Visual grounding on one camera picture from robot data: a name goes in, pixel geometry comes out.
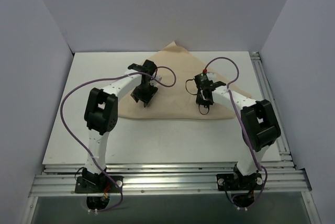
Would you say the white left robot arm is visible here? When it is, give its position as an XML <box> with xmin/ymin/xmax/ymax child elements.
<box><xmin>82</xmin><ymin>60</ymin><xmax>158</xmax><ymax>192</ymax></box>

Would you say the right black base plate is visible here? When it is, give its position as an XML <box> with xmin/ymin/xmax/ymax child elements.
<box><xmin>216</xmin><ymin>173</ymin><xmax>263</xmax><ymax>191</ymax></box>

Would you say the aluminium rail frame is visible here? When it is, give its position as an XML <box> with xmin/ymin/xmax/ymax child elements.
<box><xmin>30</xmin><ymin>52</ymin><xmax>311</xmax><ymax>197</ymax></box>

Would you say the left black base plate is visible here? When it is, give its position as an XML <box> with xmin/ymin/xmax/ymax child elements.
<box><xmin>74</xmin><ymin>175</ymin><xmax>124</xmax><ymax>194</ymax></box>

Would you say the beige cloth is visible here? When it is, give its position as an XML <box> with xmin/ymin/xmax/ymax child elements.
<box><xmin>118</xmin><ymin>42</ymin><xmax>235</xmax><ymax>120</ymax></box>

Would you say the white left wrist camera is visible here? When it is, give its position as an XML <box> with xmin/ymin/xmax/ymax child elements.
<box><xmin>153</xmin><ymin>75</ymin><xmax>162</xmax><ymax>86</ymax></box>

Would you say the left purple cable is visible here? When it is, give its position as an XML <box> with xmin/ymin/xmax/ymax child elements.
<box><xmin>60</xmin><ymin>65</ymin><xmax>176</xmax><ymax>212</ymax></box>

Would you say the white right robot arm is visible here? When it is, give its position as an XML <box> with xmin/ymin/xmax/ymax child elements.
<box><xmin>194</xmin><ymin>72</ymin><xmax>281</xmax><ymax>189</ymax></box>

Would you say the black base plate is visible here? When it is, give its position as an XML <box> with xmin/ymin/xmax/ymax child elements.
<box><xmin>216</xmin><ymin>173</ymin><xmax>263</xmax><ymax>191</ymax></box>
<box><xmin>74</xmin><ymin>175</ymin><xmax>124</xmax><ymax>194</ymax></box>

